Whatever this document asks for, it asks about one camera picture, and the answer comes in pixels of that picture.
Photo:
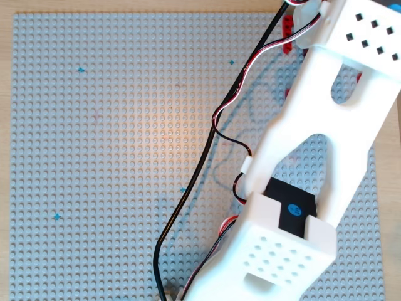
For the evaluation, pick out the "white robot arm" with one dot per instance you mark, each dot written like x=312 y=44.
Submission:
x=313 y=109

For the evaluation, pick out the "grey lego baseplate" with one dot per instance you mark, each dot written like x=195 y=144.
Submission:
x=94 y=156

